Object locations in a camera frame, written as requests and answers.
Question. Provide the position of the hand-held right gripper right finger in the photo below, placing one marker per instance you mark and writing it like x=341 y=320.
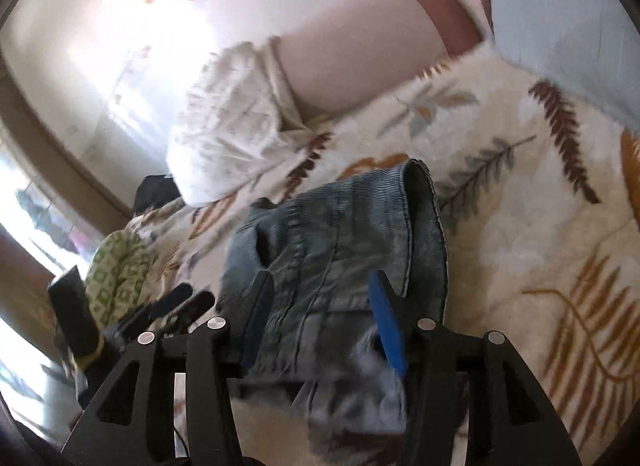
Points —
x=387 y=326

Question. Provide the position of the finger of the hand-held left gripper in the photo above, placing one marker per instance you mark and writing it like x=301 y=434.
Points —
x=172 y=298
x=197 y=306

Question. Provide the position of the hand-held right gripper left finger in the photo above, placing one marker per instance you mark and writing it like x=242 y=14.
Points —
x=250 y=331

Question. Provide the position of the blue denim pants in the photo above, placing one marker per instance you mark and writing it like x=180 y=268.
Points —
x=325 y=246

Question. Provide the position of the green patterned blanket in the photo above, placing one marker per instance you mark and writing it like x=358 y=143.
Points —
x=122 y=276

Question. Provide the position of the black cloth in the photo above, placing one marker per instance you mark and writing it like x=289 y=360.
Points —
x=155 y=191

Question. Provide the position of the white patterned pillow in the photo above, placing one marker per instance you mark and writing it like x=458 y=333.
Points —
x=225 y=120

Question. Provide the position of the leaf printed blanket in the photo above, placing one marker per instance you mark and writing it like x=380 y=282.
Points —
x=500 y=170

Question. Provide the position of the light blue quilt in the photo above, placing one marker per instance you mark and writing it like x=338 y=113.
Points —
x=565 y=25

